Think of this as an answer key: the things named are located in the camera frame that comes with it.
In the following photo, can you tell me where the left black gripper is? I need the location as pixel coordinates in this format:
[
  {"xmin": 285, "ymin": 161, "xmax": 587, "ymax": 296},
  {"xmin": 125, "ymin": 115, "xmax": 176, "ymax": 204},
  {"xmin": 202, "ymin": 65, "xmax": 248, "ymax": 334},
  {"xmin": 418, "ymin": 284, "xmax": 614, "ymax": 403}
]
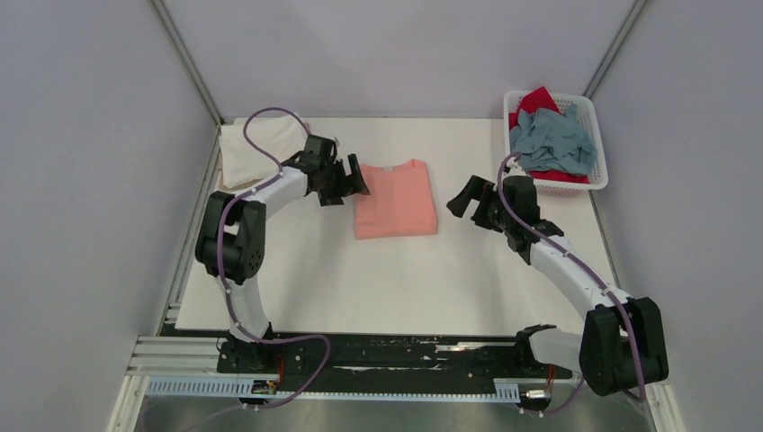
[{"xmin": 319, "ymin": 154, "xmax": 371, "ymax": 207}]

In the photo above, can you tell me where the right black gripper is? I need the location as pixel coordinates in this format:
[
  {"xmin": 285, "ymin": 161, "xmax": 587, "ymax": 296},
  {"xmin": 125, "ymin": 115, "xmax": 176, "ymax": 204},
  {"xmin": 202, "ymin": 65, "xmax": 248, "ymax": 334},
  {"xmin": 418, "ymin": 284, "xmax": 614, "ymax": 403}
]
[{"xmin": 446, "ymin": 175, "xmax": 513, "ymax": 234}]

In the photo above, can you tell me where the salmon pink t shirt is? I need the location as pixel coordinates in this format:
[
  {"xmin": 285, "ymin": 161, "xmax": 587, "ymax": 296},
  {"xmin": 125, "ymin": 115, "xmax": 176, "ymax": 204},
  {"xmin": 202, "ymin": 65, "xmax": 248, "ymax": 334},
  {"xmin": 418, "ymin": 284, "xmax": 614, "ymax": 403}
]
[{"xmin": 354, "ymin": 159, "xmax": 438, "ymax": 239}]

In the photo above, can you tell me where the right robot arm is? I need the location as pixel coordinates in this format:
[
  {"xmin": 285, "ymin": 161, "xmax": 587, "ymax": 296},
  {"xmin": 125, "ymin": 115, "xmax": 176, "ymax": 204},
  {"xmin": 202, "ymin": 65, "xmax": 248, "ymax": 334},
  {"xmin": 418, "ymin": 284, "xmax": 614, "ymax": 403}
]
[{"xmin": 446, "ymin": 175, "xmax": 669, "ymax": 396}]

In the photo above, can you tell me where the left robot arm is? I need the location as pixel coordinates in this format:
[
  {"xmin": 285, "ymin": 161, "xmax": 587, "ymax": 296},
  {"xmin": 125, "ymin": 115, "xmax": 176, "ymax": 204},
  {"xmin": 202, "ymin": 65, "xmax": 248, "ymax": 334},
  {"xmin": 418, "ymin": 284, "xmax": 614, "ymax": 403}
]
[{"xmin": 194, "ymin": 135, "xmax": 370, "ymax": 373}]

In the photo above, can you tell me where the grey blue t shirt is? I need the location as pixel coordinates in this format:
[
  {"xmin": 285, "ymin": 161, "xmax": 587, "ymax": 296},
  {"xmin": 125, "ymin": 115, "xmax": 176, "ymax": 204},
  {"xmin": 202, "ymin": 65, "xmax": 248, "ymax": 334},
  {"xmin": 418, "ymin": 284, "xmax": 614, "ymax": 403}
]
[{"xmin": 509, "ymin": 103, "xmax": 597, "ymax": 176}]

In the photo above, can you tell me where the folded beige t shirt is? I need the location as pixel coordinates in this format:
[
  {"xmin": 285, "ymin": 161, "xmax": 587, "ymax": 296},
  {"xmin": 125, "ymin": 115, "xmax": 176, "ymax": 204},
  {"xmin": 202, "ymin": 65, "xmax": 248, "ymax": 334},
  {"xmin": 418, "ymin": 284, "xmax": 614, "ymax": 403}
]
[{"xmin": 217, "ymin": 121, "xmax": 313, "ymax": 194}]

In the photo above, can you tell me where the red t shirt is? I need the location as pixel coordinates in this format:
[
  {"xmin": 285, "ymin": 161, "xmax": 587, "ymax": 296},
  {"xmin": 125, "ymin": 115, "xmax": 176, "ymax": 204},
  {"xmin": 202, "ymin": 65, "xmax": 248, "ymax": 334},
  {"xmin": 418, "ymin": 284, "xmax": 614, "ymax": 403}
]
[{"xmin": 507, "ymin": 86, "xmax": 589, "ymax": 185}]

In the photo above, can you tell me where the folded white t shirt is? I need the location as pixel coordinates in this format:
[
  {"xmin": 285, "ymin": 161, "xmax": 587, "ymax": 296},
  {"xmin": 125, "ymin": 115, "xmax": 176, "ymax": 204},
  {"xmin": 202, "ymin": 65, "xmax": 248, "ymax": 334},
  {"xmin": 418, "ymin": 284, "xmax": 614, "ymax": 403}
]
[{"xmin": 219, "ymin": 112, "xmax": 311, "ymax": 190}]

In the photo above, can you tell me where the white plastic basket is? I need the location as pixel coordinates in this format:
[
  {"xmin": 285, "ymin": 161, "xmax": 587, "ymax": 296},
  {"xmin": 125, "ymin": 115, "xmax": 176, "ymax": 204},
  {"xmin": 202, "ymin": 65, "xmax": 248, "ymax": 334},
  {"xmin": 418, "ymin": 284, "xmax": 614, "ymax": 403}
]
[{"xmin": 503, "ymin": 90, "xmax": 608, "ymax": 196}]

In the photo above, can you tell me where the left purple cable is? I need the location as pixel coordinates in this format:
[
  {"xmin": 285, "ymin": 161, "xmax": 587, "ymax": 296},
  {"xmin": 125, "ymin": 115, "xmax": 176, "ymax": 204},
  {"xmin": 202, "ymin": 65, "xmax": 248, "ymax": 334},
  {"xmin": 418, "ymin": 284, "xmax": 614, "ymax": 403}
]
[{"xmin": 215, "ymin": 107, "xmax": 332, "ymax": 412}]

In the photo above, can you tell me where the purple cable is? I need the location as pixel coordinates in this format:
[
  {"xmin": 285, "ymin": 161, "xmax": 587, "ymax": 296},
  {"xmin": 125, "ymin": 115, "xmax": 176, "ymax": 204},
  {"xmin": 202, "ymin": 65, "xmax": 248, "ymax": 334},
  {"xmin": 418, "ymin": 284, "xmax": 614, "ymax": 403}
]
[
  {"xmin": 215, "ymin": 107, "xmax": 332, "ymax": 412},
  {"xmin": 496, "ymin": 151, "xmax": 647, "ymax": 418}
]

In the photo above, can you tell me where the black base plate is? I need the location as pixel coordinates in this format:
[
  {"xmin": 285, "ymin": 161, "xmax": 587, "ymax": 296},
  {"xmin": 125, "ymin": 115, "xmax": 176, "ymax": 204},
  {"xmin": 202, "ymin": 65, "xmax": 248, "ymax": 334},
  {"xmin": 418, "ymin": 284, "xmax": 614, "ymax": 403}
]
[{"xmin": 217, "ymin": 331, "xmax": 572, "ymax": 393}]

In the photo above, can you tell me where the white slotted cable duct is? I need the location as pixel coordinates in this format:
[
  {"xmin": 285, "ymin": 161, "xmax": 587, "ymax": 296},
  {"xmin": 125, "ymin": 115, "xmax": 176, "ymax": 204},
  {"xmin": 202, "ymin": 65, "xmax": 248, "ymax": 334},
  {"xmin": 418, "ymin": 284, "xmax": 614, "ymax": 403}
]
[{"xmin": 144, "ymin": 376, "xmax": 521, "ymax": 403}]

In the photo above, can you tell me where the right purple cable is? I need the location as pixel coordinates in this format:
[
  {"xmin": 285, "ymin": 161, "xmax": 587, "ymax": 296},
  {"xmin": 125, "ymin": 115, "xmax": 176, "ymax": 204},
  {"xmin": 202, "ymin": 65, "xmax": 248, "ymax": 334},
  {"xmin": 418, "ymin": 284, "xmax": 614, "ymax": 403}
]
[{"xmin": 496, "ymin": 151, "xmax": 647, "ymax": 418}]

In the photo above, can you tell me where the right aluminium frame post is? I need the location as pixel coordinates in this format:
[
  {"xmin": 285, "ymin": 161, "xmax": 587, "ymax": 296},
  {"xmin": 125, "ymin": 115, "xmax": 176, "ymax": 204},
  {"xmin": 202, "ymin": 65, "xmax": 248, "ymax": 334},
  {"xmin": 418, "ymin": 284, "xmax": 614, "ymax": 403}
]
[{"xmin": 583, "ymin": 0, "xmax": 651, "ymax": 99}]

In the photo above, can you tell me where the aluminium frame post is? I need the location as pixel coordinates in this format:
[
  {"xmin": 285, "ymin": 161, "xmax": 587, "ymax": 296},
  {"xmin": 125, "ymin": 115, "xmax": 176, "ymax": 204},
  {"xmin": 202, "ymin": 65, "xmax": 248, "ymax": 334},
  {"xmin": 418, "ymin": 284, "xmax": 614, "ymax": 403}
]
[
  {"xmin": 583, "ymin": 0, "xmax": 651, "ymax": 99},
  {"xmin": 147, "ymin": 0, "xmax": 224, "ymax": 130}
]

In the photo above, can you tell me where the left aluminium frame post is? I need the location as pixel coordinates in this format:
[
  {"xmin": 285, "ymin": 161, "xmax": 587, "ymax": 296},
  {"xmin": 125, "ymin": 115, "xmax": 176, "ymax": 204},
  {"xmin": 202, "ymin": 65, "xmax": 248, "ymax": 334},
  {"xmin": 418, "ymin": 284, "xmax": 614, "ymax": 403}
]
[{"xmin": 147, "ymin": 0, "xmax": 224, "ymax": 130}]

